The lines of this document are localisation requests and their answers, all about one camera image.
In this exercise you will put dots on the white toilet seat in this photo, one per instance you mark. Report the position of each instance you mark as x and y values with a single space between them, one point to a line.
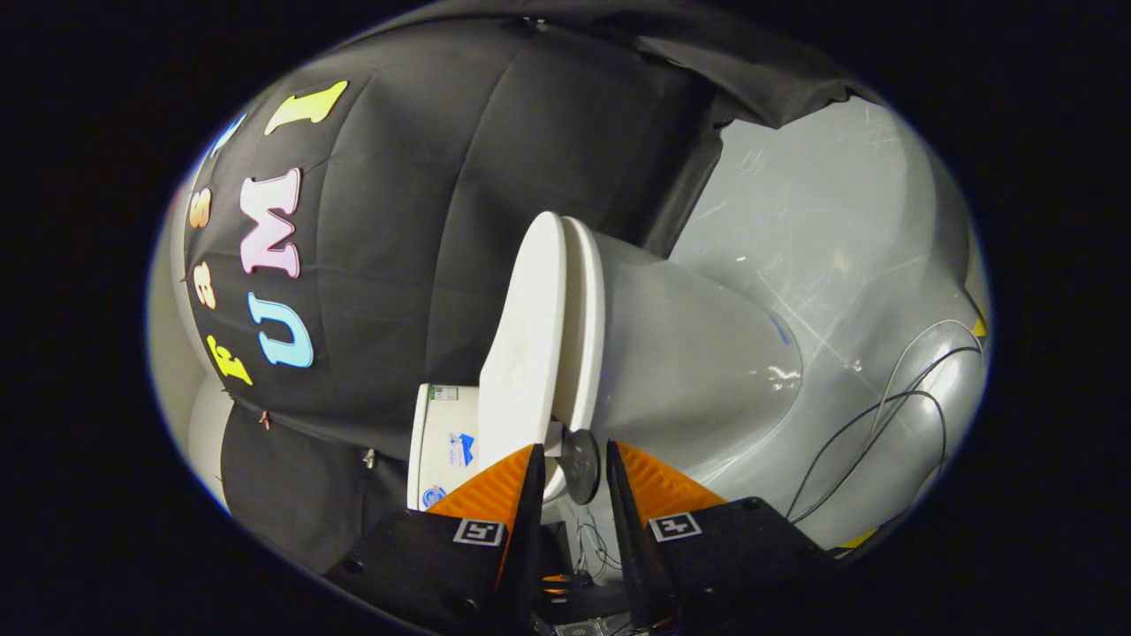
583 327

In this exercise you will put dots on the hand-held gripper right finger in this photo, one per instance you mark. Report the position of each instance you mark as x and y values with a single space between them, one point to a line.
629 539

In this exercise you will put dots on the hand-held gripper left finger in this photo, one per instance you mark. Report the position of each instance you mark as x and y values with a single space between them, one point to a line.
530 530

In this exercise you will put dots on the white toilet lid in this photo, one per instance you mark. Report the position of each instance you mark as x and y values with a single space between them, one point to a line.
526 336

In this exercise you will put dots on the white toilet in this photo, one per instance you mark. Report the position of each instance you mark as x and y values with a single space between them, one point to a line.
689 362

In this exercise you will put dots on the black backdrop cloth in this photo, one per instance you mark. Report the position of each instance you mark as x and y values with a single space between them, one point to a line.
406 221

